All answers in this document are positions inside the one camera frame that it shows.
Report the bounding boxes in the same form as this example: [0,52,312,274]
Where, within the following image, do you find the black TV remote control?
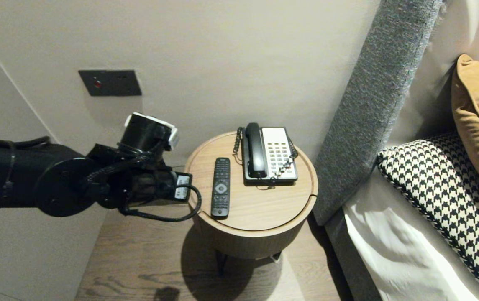
[210,157,231,219]

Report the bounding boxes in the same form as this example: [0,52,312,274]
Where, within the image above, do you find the curved wooden table drawer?
[195,196,317,260]

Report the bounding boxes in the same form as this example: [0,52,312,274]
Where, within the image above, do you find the black telephone handset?
[245,122,267,179]

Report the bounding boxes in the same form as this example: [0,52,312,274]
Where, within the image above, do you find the round wooden side table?
[184,131,318,276]

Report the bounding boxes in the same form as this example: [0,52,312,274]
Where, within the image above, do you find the black and white desk telephone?
[241,127,299,186]

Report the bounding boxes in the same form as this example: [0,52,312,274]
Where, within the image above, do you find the grey upholstered bed headboard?
[313,0,447,301]

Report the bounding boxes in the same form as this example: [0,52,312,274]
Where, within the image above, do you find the white bed sheet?
[343,169,479,301]

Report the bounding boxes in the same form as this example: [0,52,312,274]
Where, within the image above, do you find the black white houndstooth pillow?
[377,133,479,301]

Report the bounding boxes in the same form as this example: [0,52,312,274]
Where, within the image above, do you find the white bed pillow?
[388,0,479,147]

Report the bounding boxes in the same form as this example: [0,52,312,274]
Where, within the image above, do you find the thin black camera cable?
[119,184,202,222]

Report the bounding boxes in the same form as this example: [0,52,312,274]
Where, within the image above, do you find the braided black cable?
[82,155,152,186]

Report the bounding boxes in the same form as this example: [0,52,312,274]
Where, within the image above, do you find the black white wrist camera unit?
[117,112,179,157]

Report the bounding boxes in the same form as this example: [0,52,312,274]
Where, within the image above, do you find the black coiled telephone cord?
[233,128,299,191]

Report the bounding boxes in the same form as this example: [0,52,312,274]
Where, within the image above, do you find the dark wall switch panel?
[78,69,142,97]

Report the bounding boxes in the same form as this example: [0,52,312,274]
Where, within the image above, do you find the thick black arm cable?
[0,134,51,150]

